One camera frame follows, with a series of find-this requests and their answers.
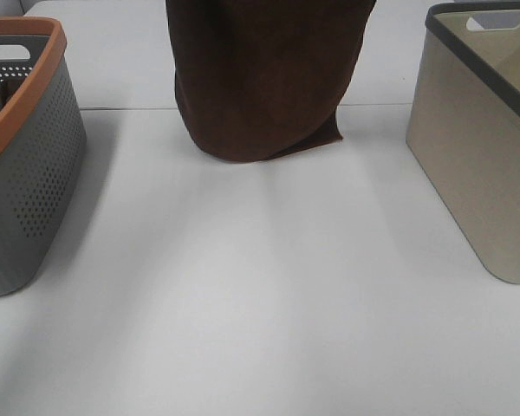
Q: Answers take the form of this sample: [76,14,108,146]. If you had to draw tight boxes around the beige basket with grey rim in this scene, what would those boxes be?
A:
[406,1,520,284]

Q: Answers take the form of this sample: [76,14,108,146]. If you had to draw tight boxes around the brown towel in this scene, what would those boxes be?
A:
[166,0,374,162]

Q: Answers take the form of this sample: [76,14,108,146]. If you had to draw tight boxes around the grey basket with orange rim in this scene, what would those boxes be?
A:
[0,16,87,296]

